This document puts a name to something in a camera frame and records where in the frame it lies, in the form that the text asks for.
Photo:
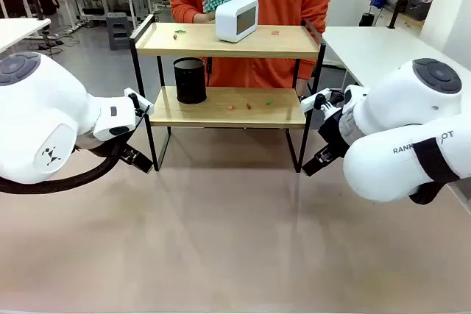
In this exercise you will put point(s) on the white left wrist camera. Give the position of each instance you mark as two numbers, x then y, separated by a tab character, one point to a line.
129	93

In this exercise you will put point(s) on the black mesh pen holder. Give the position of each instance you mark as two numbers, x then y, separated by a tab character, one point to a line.
190	82

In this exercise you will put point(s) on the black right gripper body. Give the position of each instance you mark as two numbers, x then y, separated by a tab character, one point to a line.
333	134

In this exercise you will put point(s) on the large white table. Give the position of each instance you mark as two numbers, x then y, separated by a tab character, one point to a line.
375	45

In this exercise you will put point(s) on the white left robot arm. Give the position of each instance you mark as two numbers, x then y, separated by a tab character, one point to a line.
44	108

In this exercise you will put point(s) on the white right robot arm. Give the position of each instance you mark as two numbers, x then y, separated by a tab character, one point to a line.
404	100

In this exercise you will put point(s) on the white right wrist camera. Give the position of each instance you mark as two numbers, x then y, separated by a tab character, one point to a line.
311	101

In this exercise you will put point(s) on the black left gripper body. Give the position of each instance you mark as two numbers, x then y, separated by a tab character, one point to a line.
116	146

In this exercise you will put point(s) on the two-tier wood metal shelf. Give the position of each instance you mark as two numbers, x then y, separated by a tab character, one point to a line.
228	47

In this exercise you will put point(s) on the white rounded desk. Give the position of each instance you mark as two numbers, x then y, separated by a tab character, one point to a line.
18	29

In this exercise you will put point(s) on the small black container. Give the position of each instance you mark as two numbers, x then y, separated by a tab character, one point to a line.
367	20

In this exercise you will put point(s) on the black backpack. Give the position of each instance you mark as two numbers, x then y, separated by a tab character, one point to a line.
48	1

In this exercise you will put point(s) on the grey step stool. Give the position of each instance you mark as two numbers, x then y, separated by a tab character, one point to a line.
118	31

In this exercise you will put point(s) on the person's right forearm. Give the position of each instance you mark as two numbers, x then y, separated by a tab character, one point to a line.
182	9

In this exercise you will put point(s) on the person's left forearm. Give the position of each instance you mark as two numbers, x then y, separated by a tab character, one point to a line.
318	12

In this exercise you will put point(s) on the white digital clock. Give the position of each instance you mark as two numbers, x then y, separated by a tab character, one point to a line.
228	20

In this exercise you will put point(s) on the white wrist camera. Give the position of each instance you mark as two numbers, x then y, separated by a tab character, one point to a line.
311	101
129	93

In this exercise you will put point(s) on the grey plastic crate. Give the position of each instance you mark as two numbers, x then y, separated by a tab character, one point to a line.
417	7

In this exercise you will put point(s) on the person's right hand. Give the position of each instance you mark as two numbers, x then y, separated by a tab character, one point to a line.
205	17

